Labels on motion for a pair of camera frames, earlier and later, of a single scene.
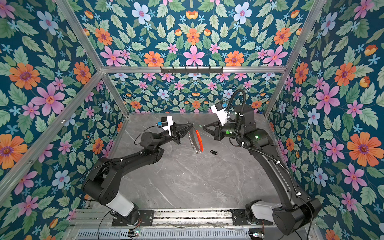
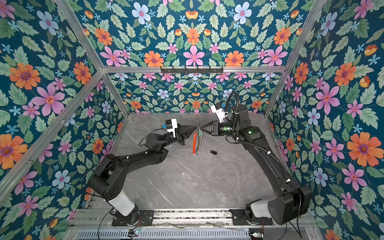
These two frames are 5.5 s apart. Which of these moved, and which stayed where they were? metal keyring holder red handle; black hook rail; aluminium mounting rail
Moved: metal keyring holder red handle
Stayed: black hook rail; aluminium mounting rail
